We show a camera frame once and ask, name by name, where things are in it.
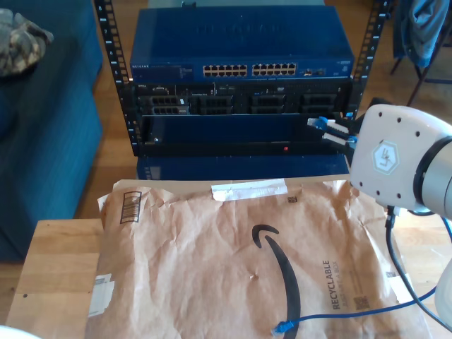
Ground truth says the blue network cable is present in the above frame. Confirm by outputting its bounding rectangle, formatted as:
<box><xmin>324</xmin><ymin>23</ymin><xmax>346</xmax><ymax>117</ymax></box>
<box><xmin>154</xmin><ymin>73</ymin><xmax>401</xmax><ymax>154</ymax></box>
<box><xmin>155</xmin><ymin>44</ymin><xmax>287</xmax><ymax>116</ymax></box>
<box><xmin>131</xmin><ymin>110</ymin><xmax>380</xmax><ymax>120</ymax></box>
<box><xmin>270</xmin><ymin>115</ymin><xmax>452</xmax><ymax>337</ymax></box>

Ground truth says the dark metal chair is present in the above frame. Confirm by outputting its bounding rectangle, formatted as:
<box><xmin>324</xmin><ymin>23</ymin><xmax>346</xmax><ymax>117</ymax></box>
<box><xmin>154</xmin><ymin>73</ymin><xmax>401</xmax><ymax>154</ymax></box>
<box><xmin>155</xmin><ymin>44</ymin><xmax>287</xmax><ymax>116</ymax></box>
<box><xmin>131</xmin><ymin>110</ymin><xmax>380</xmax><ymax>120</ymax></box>
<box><xmin>390</xmin><ymin>20</ymin><xmax>452</xmax><ymax>109</ymax></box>

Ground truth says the blue box under rack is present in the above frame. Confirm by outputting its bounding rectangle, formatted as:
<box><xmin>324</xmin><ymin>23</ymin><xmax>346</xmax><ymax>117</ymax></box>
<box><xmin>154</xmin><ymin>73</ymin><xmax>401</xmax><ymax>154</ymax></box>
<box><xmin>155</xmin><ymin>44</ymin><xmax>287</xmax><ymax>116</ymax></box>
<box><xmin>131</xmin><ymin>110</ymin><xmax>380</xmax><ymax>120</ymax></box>
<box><xmin>136</xmin><ymin>153</ymin><xmax>351</xmax><ymax>182</ymax></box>

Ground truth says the black Dell rack server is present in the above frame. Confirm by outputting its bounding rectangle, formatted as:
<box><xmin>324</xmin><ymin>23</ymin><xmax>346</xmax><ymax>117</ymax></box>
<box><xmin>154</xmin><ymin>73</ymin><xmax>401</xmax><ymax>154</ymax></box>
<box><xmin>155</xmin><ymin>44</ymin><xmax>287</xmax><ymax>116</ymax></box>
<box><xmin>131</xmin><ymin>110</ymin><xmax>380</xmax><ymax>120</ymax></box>
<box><xmin>133</xmin><ymin>81</ymin><xmax>352</xmax><ymax>116</ymax></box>

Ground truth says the black rack shelf tray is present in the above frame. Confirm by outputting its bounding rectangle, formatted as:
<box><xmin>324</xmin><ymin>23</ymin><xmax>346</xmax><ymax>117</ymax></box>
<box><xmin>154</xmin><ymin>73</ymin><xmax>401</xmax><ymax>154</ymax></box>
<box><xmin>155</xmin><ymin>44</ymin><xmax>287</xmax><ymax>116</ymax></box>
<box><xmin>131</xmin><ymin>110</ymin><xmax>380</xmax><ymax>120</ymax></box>
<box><xmin>137</xmin><ymin>112</ymin><xmax>349</xmax><ymax>157</ymax></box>

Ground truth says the blue jacket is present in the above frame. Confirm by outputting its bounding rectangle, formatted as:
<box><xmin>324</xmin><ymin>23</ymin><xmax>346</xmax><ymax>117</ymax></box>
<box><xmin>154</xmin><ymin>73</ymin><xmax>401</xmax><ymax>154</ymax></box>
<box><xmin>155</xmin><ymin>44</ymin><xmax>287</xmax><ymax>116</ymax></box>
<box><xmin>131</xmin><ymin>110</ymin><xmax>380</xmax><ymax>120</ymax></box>
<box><xmin>392</xmin><ymin>0</ymin><xmax>450</xmax><ymax>68</ymax></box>

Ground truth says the brown paper mailer bag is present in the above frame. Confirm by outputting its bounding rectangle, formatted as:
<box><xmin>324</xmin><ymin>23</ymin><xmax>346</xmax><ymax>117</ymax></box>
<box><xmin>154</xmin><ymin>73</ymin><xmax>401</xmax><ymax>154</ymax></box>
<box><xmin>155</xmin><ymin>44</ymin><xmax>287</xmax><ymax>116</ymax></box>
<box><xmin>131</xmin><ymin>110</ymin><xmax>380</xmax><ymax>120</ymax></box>
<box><xmin>84</xmin><ymin>172</ymin><xmax>434</xmax><ymax>339</ymax></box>

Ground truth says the blue sofa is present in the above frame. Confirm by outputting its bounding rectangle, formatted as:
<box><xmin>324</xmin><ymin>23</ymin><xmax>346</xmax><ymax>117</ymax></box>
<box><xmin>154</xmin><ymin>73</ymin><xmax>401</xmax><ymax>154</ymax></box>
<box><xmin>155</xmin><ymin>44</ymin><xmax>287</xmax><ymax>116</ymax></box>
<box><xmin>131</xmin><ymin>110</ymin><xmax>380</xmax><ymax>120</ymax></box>
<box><xmin>0</xmin><ymin>0</ymin><xmax>104</xmax><ymax>264</ymax></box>

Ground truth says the camouflage cloth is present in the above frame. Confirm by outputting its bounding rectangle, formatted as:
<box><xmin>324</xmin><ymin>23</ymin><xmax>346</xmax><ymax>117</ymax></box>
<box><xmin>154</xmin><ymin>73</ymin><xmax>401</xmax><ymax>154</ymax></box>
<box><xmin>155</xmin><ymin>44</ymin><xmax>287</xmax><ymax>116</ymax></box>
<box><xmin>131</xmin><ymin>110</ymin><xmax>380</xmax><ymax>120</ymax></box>
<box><xmin>0</xmin><ymin>7</ymin><xmax>54</xmax><ymax>78</ymax></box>

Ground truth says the thick black camera cable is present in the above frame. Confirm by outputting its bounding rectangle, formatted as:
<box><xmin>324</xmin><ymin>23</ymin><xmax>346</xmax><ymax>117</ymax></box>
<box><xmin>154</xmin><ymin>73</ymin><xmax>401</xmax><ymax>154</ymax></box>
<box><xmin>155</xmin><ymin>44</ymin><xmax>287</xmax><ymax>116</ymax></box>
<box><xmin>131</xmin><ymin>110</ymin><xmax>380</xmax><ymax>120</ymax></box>
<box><xmin>383</xmin><ymin>206</ymin><xmax>452</xmax><ymax>331</ymax></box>

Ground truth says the black perforated rack post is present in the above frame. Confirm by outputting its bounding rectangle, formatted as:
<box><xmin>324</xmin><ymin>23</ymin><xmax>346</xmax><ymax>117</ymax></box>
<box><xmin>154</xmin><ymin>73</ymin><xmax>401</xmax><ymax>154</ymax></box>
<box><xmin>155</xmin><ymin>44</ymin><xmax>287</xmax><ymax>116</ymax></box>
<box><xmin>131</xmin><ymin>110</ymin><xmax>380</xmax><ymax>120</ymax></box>
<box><xmin>338</xmin><ymin>0</ymin><xmax>393</xmax><ymax>155</ymax></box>
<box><xmin>92</xmin><ymin>0</ymin><xmax>141</xmax><ymax>156</ymax></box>

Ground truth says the blue Netgear network switch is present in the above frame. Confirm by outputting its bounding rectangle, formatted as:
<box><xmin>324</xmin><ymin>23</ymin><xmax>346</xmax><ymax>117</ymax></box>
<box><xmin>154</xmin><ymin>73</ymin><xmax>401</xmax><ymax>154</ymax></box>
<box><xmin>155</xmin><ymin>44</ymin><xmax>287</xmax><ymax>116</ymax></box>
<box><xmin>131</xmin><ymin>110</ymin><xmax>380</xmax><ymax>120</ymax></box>
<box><xmin>129</xmin><ymin>6</ymin><xmax>355</xmax><ymax>83</ymax></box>

